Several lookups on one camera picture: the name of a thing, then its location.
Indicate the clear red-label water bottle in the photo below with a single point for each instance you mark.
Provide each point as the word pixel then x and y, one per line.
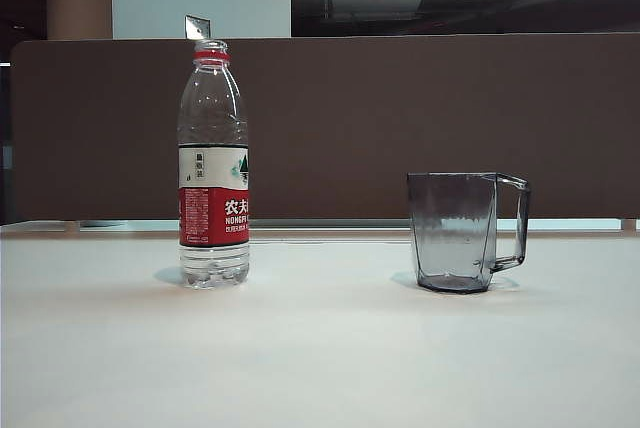
pixel 212 213

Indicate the brown desk partition panel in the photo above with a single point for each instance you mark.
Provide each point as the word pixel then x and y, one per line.
pixel 400 108

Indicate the grey transparent plastic cup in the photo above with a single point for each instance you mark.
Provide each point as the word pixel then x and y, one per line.
pixel 450 228

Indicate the beige partition clamp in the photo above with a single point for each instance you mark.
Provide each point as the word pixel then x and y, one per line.
pixel 72 226
pixel 628 226

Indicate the silver wall plate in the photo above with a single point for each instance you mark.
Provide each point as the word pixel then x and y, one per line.
pixel 197 27

